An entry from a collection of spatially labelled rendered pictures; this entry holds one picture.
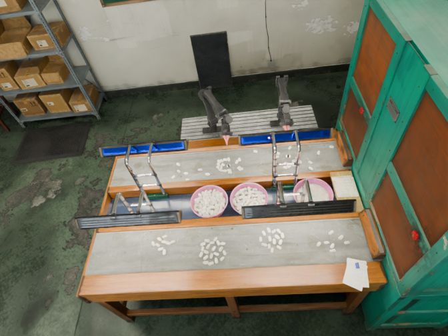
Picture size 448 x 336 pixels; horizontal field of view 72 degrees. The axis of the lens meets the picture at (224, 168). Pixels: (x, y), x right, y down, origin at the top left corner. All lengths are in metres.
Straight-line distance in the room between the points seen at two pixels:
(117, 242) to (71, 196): 1.57
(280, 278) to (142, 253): 0.89
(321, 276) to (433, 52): 1.24
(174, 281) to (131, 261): 0.34
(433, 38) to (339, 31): 2.65
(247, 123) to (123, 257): 1.52
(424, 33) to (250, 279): 1.51
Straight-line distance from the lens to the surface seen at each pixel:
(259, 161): 2.38
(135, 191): 2.40
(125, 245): 2.21
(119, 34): 4.18
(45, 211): 3.77
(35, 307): 3.28
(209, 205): 2.18
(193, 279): 1.95
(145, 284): 2.02
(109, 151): 2.28
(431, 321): 2.71
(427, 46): 1.64
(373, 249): 2.00
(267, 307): 2.46
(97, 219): 1.94
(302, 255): 2.00
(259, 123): 2.77
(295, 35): 4.15
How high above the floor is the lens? 2.57
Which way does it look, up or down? 51 degrees down
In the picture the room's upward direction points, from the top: 10 degrees counter-clockwise
